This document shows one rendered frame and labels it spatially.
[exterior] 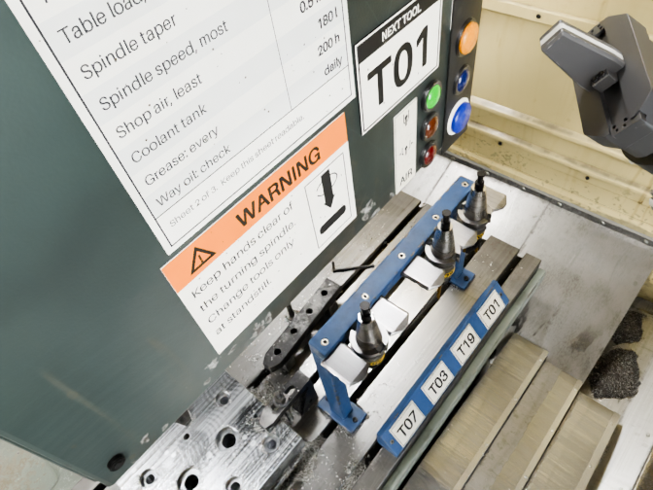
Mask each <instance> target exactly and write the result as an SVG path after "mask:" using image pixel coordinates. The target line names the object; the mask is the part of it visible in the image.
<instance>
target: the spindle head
mask: <svg viewBox="0 0 653 490"><path fill-rule="evenodd" d="M409 1H410V0H347V10H348V20H349V30H350V41H351V51H352V61H353V72H354V82H355V93H356V97H355V98H354V99H352V100H351V101H350V102H349V103H348V104H347V105H345V106H344V107H343V108H342V109H341V110H339V111H338V112H337V113H336V114H335V115H334V116H332V117H331V118H330V119H329V120H328V121H327V122H325V123H324V124H323V125H322V126H320V127H319V128H318V129H317V130H316V131H315V132H313V133H312V134H311V135H310V136H309V137H308V138H306V139H305V140H304V141H303V142H302V143H300V144H299V145H298V146H297V147H296V148H295V149H293V150H292V151H291V152H290V153H289V154H288V155H286V156H285V157H284V158H283V159H281V160H280V161H279V162H278V163H277V164H276V165H274V166H273V167H272V168H271V169H270V170H269V171H267V172H266V173H265V174H264V175H263V176H261V177H260V178H259V179H258V180H257V181H256V182H254V183H253V184H252V185H251V186H250V187H249V188H247V189H246V190H245V191H244V192H242V193H241V194H240V195H239V196H238V197H237V198H235V199H234V200H233V201H232V202H231V203H230V204H228V205H227V206H226V207H225V208H224V209H223V210H222V211H221V212H220V213H219V214H218V215H216V216H215V217H214V218H213V219H212V220H211V221H209V222H208V223H207V224H206V225H205V226H203V227H202V228H201V229H200V230H199V231H197V232H196V233H195V234H194V235H193V236H191V237H190V238H189V239H188V240H187V241H186V242H184V243H183V244H182V245H181V246H180V247H179V248H177V249H176V250H175V251H174V252H173V253H171V254H170V255H169V256H168V255H167V253H166V252H165V250H164V249H163V247H162V246H161V244H160V242H159V241H158V239H157V238H156V236H155V234H154V232H153V231H152V229H151V228H150V226H149V225H148V223H147V222H146V220H145V218H144V217H143V215H142V214H141V212H140V211H139V209H138V207H137V206H136V204H135V203H134V201H133V200H132V198H131V197H130V195H129V193H128V192H127V190H126V189H125V187H124V186H123V184H122V182H121V181H120V179H119V177H118V176H117V174H116V173H115V171H114V169H113V168H112V166H111V165H110V163H109V162H108V160H106V158H105V156H104V155H103V153H102V152H101V150H100V149H99V147H98V145H97V144H96V142H95V141H94V139H93V138H92V136H91V135H90V133H89V131H88V130H87V128H86V126H85V125H84V123H83V121H82V120H81V118H80V117H79V115H78V114H77V112H76V111H75V109H74V107H73V106H72V104H71V103H70V101H69V100H68V98H67V96H66V95H65V93H64V92H63V90H62V89H61V87H60V86H59V84H58V82H57V81H56V79H55V78H54V76H53V75H52V72H51V71H50V69H49V68H48V66H47V65H46V63H45V62H44V60H43V58H42V57H41V56H40V55H39V53H38V52H37V50H36V48H35V47H34V45H33V44H32V42H31V41H30V39H29V38H28V36H27V34H26V33H25V31H24V30H23V28H22V27H21V25H20V23H19V22H18V20H17V18H16V17H15V15H14V14H13V12H12V10H11V9H10V7H9V6H8V4H7V3H6V1H5V0H0V439H2V440H4V441H6V442H7V443H10V444H12V445H14V446H16V447H18V448H20V449H23V450H25V451H27V452H29V453H31V454H33V455H36V456H38V457H40V458H42V459H44V460H46V461H49V462H51V463H53V464H55V465H57V466H59V467H62V468H63V469H65V470H67V471H69V472H71V473H75V474H77V475H79V476H81V477H84V478H86V479H89V480H91V481H94V482H96V481H99V482H101V483H103V484H104V485H105V486H107V487H109V486H112V485H114V484H115V483H116V482H117V481H118V480H119V479H120V478H121V477H122V476H123V475H124V474H125V473H126V472H127V471H128V470H129V469H130V468H131V467H132V466H133V465H134V464H135V463H136V462H137V461H138V460H139V458H140V457H141V456H142V455H143V454H144V453H145V452H146V451H147V450H148V449H149V448H150V447H151V446H152V445H153V444H154V443H155V442H156V441H157V440H158V439H159V438H160V437H161V436H162V435H163V434H164V433H165V432H166V431H167V430H168V429H169V428H170V427H171V426H172V424H173V423H174V422H175V421H176V420H177V419H178V418H179V417H180V416H181V415H182V414H183V413H184V412H185V411H186V410H187V409H188V408H189V407H190V406H191V405H192V404H193V403H194V402H195V401H196V400H197V399H198V398H199V397H200V396H201V395H202V394H203V393H204V392H205V390H206V389H207V388H208V387H209V386H210V385H211V384H212V383H213V382H214V381H215V380H216V379H217V378H218V377H219V376H220V375H221V374H222V373H223V372H224V371H225V370H226V369H227V368H228V367H229V366H230V365H231V364H232V363H233V362H234V361H235V360H236V359H237V358H238V356H239V355H240V354H241V353H242V352H243V351H244V350H245V349H246V348H247V347H248V346H249V345H250V344H251V343H252V342H253V341H254V340H255V339H256V338H257V337H258V336H259V335H260V334H261V333H262V332H263V331H264V330H265V329H266V328H267V327H268V326H269V325H270V324H271V323H272V321H273V320H274V319H275V318H276V317H277V316H278V315H279V314H280V313H281V312H282V311H283V310H284V309H285V308H286V307H287V306H288V305H289V304H290V303H291V302H292V301H293V300H294V299H295V298H296V297H297V296H298V295H299V294H300V293H301V292H302V291H303V290H304V289H305V287H306V286H307V285H308V284H309V283H310V282H311V281H312V280H313V279H314V278H315V277H316V276H317V275H318V274H319V273H320V272H321V271H322V270H323V269H324V268H325V267H326V266H327V265H328V264H329V263H330V262H331V261H332V260H333V259H334V258H335V257H336V256H337V255H338V253H339V252H340V251H341V250H342V249H343V248H344V247H345V246H346V245H347V244H348V243H349V242H350V241H351V240H352V239H353V238H354V237H355V236H356V235H357V234H358V233H359V232H360V231H361V230H362V229H363V228H364V227H365V226H366V225H367V224H368V223H369V222H370V221H371V219H372V218H373V217H374V216H375V215H376V214H377V213H378V212H379V211H380V210H381V209H382V208H383V207H384V206H385V205H386V204H387V203H388V202H389V201H390V200H391V199H392V198H393V197H394V196H395V140H394V117H395V116H396V115H397V114H398V113H399V112H400V111H401V110H402V109H403V108H404V107H406V106H407V105H408V104H409V103H410V102H411V101H412V100H413V99H414V98H415V97H417V135H416V173H417V172H418V171H419V170H420V169H421V168H422V167H421V166H420V163H419V159H420V155H421V152H422V150H423V149H424V147H425V146H426V144H427V143H428V142H429V141H428V142H424V141H422V140H421V137H420V131H421V127H422V124H423V122H424V120H425V118H426V117H427V115H428V114H430V113H431V112H437V113H438V114H439V117H440V121H439V126H438V129H437V130H436V132H435V134H434V135H433V137H432V138H431V139H430V141H431V140H435V141H436V142H437V144H438V149H437V151H438V150H439V149H440V148H441V146H442V133H443V120H444V107H445V94H446V82H447V69H448V56H449V43H450V26H451V14H452V0H442V11H441V27H440V44H439V60H438V67H437V68H436V69H435V70H434V71H433V72H432V73H431V74H429V75H428V76H427V77H426V78H425V79H424V80H423V81H422V82H421V83H420V84H418V85H417V86H416V87H415V88H414V89H413V90H412V91H411V92H410V93H408V94H407V95H406V96H405V97H404V98H403V99H402V100H401V101H400V102H399V103H397V104H396V105H395V106H394V108H393V109H392V110H391V111H390V112H388V113H387V114H386V115H385V116H384V117H383V118H382V119H381V120H380V121H379V122H377V123H376V124H375V125H373V126H372V127H371V128H370V129H369V130H368V131H367V132H366V133H365V134H364V135H361V124H360V113H359V102H358V92H357V81H356V70H355V60H354V49H353V45H354V44H355V43H356V42H358V41H359V40H360V39H362V38H363V37H364V36H365V35H367V34H368V33H369V32H370V31H372V30H373V29H374V28H376V27H377V26H378V25H379V24H381V23H382V22H383V21H385V20H386V19H387V18H389V17H390V16H391V15H393V14H394V13H395V12H396V11H398V10H399V9H400V8H401V7H403V6H404V5H405V4H407V3H408V2H409ZM433 80H439V81H440V82H441V84H442V91H441V95H440V98H439V100H438V102H437V104H436V106H435V107H434V108H433V109H432V110H431V111H430V112H428V113H426V112H424V111H423V110H422V107H421V100H422V96H423V93H424V90H425V89H426V87H427V85H428V84H429V83H430V82H431V81H433ZM342 113H344V114H345V123H346V130H347V139H348V147H349V155H350V163H351V171H352V180H353V188H354V197H355V204H356V212H357V217H356V218H355V219H354V220H353V221H352V222H351V223H350V224H348V225H347V226H346V227H345V228H344V229H343V230H342V231H341V232H340V233H339V234H338V235H337V236H336V237H335V238H334V239H333V240H332V241H331V242H330V243H329V244H328V245H327V246H326V247H325V248H324V250H323V251H322V252H321V253H320V254H319V255H318V256H317V257H316V258H315V259H314V260H312V261H311V262H310V263H309V264H308V265H307V266H306V267H305V268H304V269H303V270H302V271H301V272H300V273H299V274H298V275H297V276H296V277H295V278H294V279H293V280H292V281H291V283H290V284H289V285H288V286H287V287H286V288H285V289H284V290H283V291H282V292H281V293H280V294H279V295H278V296H276V297H275V298H274V299H273V300H272V301H271V302H270V303H269V304H268V305H267V306H266V307H265V308H264V309H263V310H262V311H261V312H260V313H259V314H258V315H257V317H256V318H255V319H254V320H253V321H252V322H251V323H250V324H249V325H248V326H247V327H246V328H245V329H244V330H243V331H242V332H241V333H239V334H238V335H237V336H236V337H235V338H234V339H233V340H232V341H231V342H230V343H229V344H228V345H227V346H226V347H225V348H224V350H223V351H222V353H221V354H220V355H219V354H218V352H217V351H216V349H215V348H214V346H213V345H212V343H211V342H210V341H209V339H208V338H207V336H206V335H205V333H204V332H203V330H202V329H201V328H200V327H199V326H198V324H197V323H196V321H195V320H194V318H193V317H192V315H191V314H190V312H189V311H188V309H187V308H186V306H185V305H184V303H183V302H182V300H181V299H180V297H179V296H178V295H177V293H176V292H175V290H174V289H173V287H172V286H171V284H170V283H169V281H168V280H167V279H166V277H165V276H164V274H163V273H162V271H161V270H160V269H161V268H162V267H163V266H164V265H166V264H167V263H168V262H169V261H170V260H172V259H173V258H174V257H175V256H176V255H177V254H179V253H180V252H181V251H182V250H183V249H184V248H186V247H187V246H188V245H189V244H190V243H191V242H192V241H193V240H194V239H195V238H196V237H197V236H199V235H200V234H201V233H202V232H203V231H204V230H206V229H207V228H208V227H209V226H210V225H212V224H213V223H214V222H215V221H216V220H217V219H219V218H220V217H221V216H222V215H223V214H224V213H226V212H227V211H228V210H229V209H230V208H231V207H233V206H234V205H235V204H236V203H237V202H239V201H240V200H241V199H242V198H243V197H244V196H246V195H247V194H248V193H249V192H250V191H252V190H253V189H254V188H255V187H256V186H257V185H259V184H260V183H261V182H262V181H263V180H264V179H266V178H267V177H268V176H269V175H270V174H271V173H273V172H274V171H275V170H276V169H277V168H278V167H280V166H281V165H282V164H283V163H284V162H285V161H287V160H288V159H289V158H290V157H291V156H293V155H294V154H295V153H296V152H297V151H298V150H300V149H301V148H302V147H303V146H304V145H305V144H307V143H308V142H309V141H310V140H311V139H312V138H314V137H315V136H316V135H317V134H318V133H319V132H321V131H322V130H323V129H324V128H325V127H326V126H328V125H329V124H330V123H331V122H332V121H334V120H335V119H336V118H337V117H338V116H339V115H341V114H342Z"/></svg>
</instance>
